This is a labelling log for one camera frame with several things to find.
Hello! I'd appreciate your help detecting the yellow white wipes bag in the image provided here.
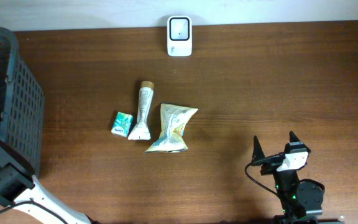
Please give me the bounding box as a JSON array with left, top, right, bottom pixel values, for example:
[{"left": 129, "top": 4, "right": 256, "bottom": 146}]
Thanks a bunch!
[{"left": 145, "top": 103, "right": 198, "bottom": 153}]

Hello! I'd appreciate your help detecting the green tissue pack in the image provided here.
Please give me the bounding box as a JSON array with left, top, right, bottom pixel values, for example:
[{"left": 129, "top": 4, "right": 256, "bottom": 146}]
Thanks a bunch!
[{"left": 111, "top": 112, "right": 133, "bottom": 138}]

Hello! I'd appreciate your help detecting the white tube brown cap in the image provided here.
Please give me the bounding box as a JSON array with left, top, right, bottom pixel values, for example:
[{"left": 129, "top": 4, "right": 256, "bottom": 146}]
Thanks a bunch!
[{"left": 128, "top": 81, "right": 154, "bottom": 140}]

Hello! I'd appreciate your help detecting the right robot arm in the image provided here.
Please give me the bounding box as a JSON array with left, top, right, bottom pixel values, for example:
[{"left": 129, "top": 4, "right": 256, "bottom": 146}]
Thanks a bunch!
[{"left": 247, "top": 131, "right": 325, "bottom": 223}]

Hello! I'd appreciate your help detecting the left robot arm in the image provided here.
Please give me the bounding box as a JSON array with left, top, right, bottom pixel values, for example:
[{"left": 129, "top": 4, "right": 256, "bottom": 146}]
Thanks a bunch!
[{"left": 0, "top": 140, "right": 97, "bottom": 224}]

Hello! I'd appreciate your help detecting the white barcode scanner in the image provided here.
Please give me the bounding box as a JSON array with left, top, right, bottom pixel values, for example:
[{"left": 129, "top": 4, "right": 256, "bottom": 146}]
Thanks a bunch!
[{"left": 167, "top": 16, "right": 193, "bottom": 57}]

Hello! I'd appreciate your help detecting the grey mesh basket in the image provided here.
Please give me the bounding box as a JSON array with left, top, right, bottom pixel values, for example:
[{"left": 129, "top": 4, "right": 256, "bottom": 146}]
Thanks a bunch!
[{"left": 0, "top": 27, "right": 45, "bottom": 175}]

